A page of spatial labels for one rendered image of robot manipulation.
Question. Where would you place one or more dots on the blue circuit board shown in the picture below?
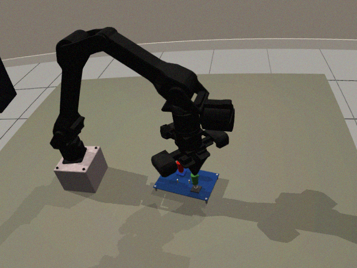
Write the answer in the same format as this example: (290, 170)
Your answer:
(183, 182)

